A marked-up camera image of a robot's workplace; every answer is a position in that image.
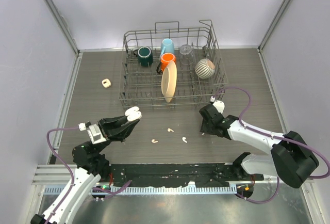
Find beige earbud charging case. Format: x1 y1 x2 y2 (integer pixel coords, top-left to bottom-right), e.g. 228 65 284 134
102 78 112 88

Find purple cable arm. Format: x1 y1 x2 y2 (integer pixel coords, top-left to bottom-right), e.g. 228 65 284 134
211 87 330 204
45 123 86 224

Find white slotted cable duct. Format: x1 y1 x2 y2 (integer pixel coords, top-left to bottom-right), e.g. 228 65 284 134
43 184 237 196

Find striped ceramic bowl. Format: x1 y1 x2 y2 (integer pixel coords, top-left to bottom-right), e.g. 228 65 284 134
195 58 215 79

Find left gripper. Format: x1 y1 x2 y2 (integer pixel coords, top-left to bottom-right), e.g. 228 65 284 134
93 112 138 154

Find light blue cup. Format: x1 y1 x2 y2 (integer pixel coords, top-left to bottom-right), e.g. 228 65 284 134
160 38 175 56

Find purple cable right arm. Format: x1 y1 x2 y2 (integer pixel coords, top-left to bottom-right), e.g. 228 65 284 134
211 87 330 204

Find clear glass cup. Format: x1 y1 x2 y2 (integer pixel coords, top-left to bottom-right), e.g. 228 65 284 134
179 44 195 66

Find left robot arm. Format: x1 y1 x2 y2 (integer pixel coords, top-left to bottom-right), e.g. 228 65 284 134
30 106 142 223

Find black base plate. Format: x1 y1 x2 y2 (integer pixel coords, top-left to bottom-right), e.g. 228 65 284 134
103 163 264 188

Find dark green mug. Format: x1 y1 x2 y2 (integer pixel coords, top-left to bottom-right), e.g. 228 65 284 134
133 46 153 67

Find orange mug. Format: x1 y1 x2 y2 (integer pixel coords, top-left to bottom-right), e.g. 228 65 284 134
156 53 176 74

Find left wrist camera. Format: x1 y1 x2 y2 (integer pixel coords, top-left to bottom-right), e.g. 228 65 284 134
78 122 106 145

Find beige oval plate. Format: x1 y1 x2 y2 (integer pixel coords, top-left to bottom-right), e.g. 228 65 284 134
161 61 177 103

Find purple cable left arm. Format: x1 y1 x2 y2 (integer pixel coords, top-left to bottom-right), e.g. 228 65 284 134
45 123 86 224

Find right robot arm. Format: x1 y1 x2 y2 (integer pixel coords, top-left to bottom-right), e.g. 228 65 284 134
199 103 319 188

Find grey wire dish rack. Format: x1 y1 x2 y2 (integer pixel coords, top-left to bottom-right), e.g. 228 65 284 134
119 20 228 108

